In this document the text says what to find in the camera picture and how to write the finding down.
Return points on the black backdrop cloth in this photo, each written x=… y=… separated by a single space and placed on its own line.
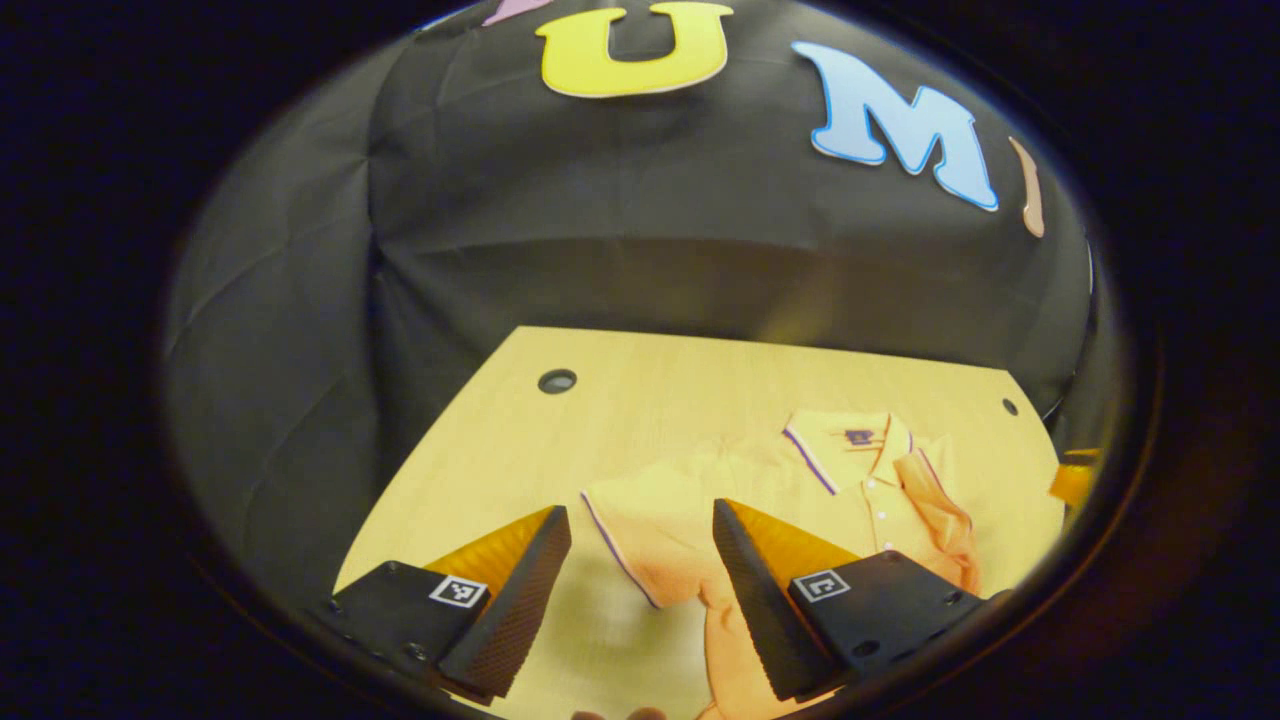
x=600 y=230

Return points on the orange T-shirt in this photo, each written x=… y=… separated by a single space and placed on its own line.
x=690 y=520

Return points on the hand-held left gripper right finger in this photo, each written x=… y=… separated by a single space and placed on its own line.
x=760 y=610

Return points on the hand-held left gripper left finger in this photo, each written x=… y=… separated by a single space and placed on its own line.
x=520 y=600

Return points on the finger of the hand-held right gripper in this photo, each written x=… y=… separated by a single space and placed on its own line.
x=1075 y=480

